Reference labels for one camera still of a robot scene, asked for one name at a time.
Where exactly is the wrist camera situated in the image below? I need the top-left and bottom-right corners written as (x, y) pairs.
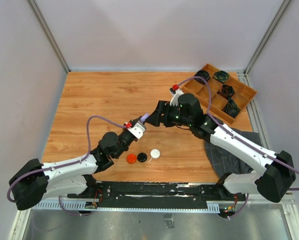
top-left (169, 87), bottom-right (183, 106)
top-left (127, 120), bottom-right (147, 140)

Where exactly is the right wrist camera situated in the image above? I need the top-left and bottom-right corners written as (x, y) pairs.
top-left (169, 87), bottom-right (183, 106)

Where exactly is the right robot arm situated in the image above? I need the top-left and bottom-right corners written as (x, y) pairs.
top-left (145, 93), bottom-right (296, 203)

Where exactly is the grey cable duct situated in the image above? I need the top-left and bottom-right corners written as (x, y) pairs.
top-left (35, 199), bottom-right (221, 214)

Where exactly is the white earbud case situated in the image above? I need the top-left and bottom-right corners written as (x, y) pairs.
top-left (150, 149), bottom-right (161, 159)

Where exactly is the orange earbud case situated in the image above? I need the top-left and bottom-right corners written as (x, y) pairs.
top-left (126, 153), bottom-right (137, 164)

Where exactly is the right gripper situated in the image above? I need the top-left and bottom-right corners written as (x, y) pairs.
top-left (145, 100), bottom-right (193, 127)

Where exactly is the dark rolled cloth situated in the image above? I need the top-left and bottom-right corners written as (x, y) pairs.
top-left (217, 84), bottom-right (235, 100)
top-left (194, 70), bottom-right (211, 85)
top-left (222, 98), bottom-right (241, 118)
top-left (213, 70), bottom-right (230, 84)

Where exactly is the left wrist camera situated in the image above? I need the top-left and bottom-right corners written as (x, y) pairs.
top-left (127, 120), bottom-right (147, 140)

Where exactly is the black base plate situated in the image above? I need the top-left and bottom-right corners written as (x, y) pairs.
top-left (67, 181), bottom-right (246, 207)

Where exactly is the wooden divided tray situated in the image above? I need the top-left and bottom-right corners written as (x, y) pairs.
top-left (182, 64), bottom-right (257, 124)

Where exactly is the black earbud case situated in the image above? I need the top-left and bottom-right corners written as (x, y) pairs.
top-left (137, 152), bottom-right (148, 163)

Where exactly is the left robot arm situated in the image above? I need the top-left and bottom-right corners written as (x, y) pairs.
top-left (7, 128), bottom-right (143, 211)

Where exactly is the grey checked cloth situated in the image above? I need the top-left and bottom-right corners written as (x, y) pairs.
top-left (204, 134), bottom-right (254, 179)

